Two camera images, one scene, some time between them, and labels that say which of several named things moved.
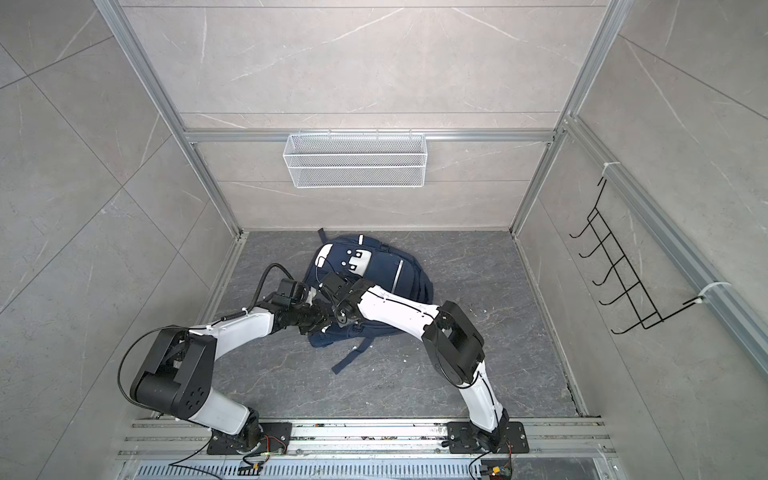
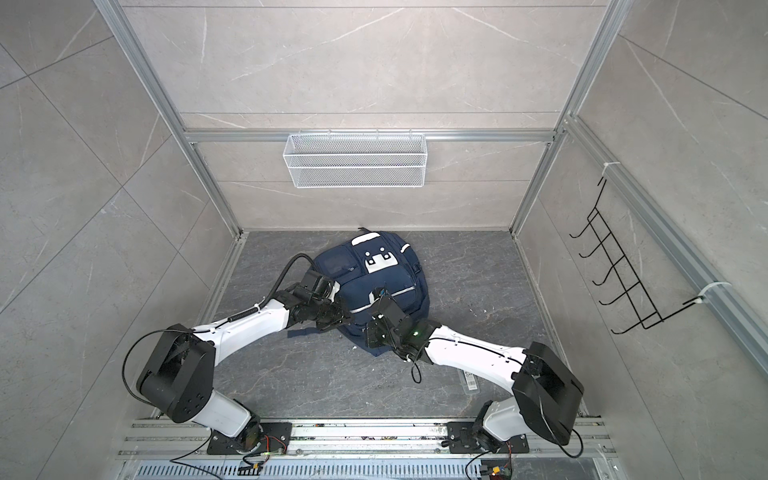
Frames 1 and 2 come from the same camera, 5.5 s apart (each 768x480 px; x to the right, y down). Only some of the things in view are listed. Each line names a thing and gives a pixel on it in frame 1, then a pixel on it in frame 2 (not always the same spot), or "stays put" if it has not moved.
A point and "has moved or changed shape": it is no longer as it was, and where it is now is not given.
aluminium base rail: [572, 449] stays put
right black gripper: [337, 309] → [371, 334]
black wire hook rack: [597, 226] stays put
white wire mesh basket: [357, 161] stays put
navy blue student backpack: [383, 267] has moved or changed shape
